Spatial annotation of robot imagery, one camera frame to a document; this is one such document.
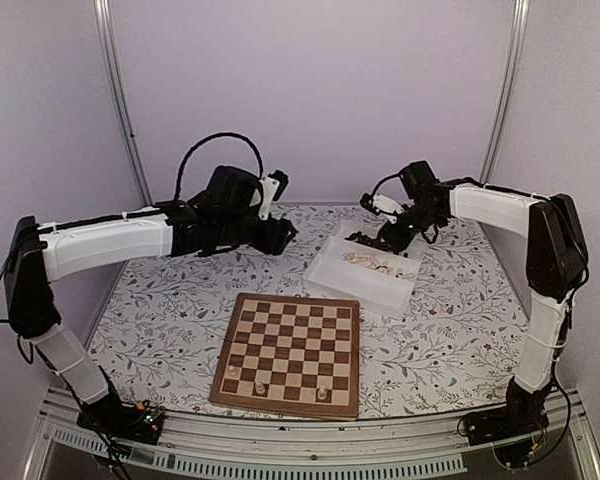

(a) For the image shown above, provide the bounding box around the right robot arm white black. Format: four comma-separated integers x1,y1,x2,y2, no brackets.
360,160,589,436

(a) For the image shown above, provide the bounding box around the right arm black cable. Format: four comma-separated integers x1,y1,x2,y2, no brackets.
369,172,406,201

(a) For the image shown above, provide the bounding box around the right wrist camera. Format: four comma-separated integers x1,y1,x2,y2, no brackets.
360,193,405,224

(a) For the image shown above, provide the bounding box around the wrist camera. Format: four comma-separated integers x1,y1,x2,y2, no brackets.
258,170,289,221
360,193,405,224

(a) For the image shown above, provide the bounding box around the aluminium frame post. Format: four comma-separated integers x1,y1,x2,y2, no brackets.
93,0,153,206
479,0,530,183

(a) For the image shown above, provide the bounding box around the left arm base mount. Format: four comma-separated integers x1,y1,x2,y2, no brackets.
77,386,165,445

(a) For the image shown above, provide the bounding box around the floral patterned table mat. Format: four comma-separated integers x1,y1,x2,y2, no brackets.
88,205,528,419

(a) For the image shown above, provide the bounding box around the right aluminium frame post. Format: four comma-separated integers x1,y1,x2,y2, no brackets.
479,0,530,183

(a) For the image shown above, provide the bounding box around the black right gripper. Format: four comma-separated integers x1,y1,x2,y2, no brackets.
376,202,443,252

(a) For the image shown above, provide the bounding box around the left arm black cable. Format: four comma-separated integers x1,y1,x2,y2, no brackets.
174,132,265,201

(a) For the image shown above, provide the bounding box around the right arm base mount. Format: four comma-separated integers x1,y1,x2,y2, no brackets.
458,394,549,469

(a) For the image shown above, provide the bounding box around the left aluminium frame post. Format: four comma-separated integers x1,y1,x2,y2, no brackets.
93,0,153,206

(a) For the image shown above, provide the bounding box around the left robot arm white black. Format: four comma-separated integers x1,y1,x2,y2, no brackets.
0,166,297,434

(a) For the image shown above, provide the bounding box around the wooden chess board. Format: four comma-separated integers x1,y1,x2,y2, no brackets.
209,293,360,421

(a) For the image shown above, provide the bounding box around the front aluminium rail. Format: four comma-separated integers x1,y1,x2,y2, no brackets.
22,388,600,479

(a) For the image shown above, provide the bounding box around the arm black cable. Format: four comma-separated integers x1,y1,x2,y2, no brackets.
174,132,265,201
369,172,406,201

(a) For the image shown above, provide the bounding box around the light chess piece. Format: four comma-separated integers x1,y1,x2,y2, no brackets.
316,386,328,401

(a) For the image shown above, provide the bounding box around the white plastic divided tray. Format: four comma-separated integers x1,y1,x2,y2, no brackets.
303,220,427,318

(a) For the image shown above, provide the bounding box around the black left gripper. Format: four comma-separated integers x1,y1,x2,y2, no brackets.
217,212,298,255

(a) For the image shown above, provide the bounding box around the pile of dark chess pieces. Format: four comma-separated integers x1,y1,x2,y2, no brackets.
345,231,394,252

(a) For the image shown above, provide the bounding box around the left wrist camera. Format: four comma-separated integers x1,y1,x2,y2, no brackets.
258,170,289,221

